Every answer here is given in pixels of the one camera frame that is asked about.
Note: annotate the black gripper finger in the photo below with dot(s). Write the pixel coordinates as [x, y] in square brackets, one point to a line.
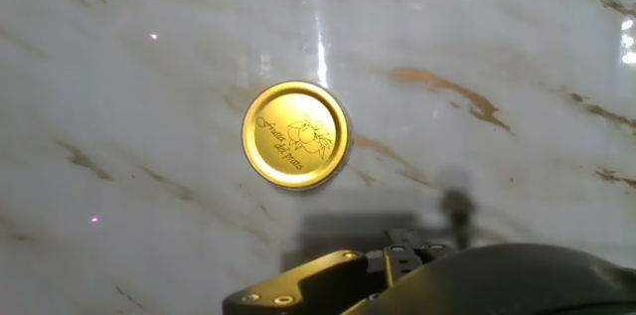
[318, 285]

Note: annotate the glass jar gold lid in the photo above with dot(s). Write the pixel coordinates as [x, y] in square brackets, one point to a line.
[295, 135]

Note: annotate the marble pattern mat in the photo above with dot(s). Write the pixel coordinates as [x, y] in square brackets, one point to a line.
[124, 106]

